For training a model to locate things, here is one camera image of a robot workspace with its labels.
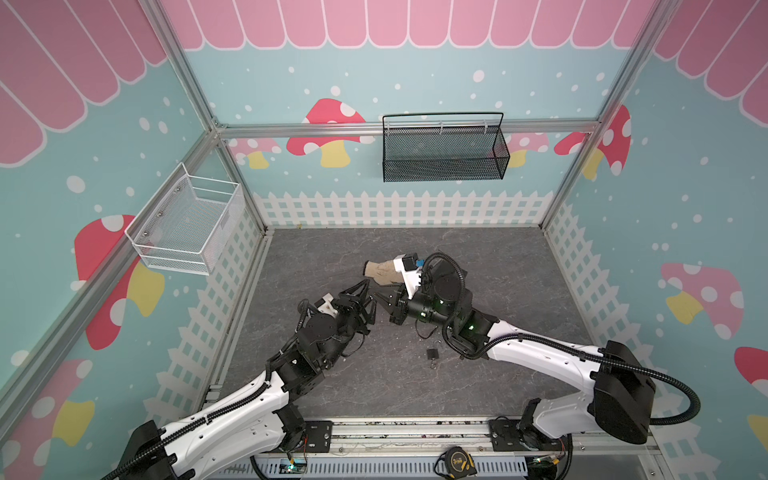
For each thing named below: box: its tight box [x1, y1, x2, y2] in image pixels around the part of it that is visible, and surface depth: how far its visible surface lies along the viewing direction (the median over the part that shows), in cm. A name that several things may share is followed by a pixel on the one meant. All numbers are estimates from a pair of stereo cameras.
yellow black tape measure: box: [434, 446, 477, 479], surface depth 70 cm
